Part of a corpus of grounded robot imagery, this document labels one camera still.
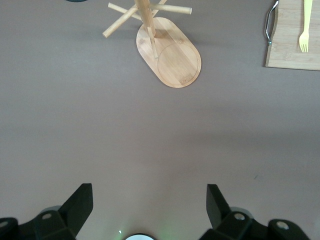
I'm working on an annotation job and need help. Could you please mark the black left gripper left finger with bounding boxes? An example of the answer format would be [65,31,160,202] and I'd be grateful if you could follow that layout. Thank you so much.
[0,183,94,240]

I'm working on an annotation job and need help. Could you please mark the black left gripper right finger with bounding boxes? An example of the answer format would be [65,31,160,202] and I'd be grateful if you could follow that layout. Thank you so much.
[201,183,310,240]

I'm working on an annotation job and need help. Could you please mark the wooden mug tree stand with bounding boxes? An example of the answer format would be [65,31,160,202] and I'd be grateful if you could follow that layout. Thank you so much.
[102,0,202,89]

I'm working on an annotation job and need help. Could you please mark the yellow plastic fork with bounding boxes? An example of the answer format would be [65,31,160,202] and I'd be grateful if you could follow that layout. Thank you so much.
[298,0,314,54]

